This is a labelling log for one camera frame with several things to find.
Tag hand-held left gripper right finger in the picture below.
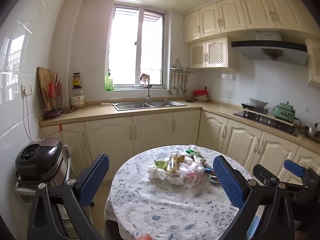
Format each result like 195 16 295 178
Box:
213 155 295 240

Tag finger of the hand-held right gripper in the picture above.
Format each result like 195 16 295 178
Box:
284 159 320 188
252 164 281 188

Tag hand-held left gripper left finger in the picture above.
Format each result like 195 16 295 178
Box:
27 153 110 240

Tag dark blue wrappers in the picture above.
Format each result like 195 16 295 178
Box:
204 166 220 184

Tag clear plastic bag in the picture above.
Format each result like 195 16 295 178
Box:
180 164 205 184

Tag small green wrappers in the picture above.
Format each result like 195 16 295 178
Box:
185 149 204 158

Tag yellow snack wrapper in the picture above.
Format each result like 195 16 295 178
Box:
166 152 185 175

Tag pile of tissues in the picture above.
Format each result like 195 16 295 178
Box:
147 155 208 186

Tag yellow-green snack packet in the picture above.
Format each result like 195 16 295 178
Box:
154 159 168 170

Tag steel pot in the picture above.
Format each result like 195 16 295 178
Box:
304 124 320 143

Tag cream stove base cabinet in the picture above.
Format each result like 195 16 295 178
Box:
197 110 320 188

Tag cream sink base cabinet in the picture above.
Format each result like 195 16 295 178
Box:
41 110 202 180

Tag black gas stove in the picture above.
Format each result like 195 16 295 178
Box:
233 102 299 137

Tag green electric pot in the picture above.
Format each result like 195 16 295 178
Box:
272 102 297 120

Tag black rice cooker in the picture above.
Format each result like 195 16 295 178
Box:
15 137 70 188

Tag grey wok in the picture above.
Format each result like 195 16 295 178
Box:
249 98 269 107

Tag metal rack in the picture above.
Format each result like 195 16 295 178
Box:
14 145 75 230

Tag large clear jar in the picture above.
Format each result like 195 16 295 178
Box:
71 86 85 109

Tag stainless steel sink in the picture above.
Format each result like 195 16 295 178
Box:
113 100 187 111

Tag red chopstick holder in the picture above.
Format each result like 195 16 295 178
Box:
47 82 62 100

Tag green bottle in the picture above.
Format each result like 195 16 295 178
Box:
104 75 114 92

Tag dark sauce bottle yellow label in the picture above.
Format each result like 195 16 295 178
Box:
72 72 82 89

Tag wooden cutting board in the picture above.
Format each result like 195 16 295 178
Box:
37 67 59 110

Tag row of hanging steel utensils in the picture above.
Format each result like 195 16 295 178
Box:
169 74 191 97

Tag grey range hood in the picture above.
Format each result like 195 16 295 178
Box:
230 31 308 67

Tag steel utensil rack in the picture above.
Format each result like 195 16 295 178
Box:
169 59 196 75

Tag cream lattice door cabinet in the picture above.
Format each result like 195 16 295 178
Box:
189 37 239 72

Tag sliding window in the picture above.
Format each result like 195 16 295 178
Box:
107 4 167 92

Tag black power cable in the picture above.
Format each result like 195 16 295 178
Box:
292 117 304 133

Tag white power cable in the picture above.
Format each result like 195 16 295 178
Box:
23 95 32 140

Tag cream wall cabinet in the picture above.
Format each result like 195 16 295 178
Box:
305 37 320 88
184 0 318 43

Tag cream upper wall cabinet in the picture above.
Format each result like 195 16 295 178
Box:
184 0 318 43

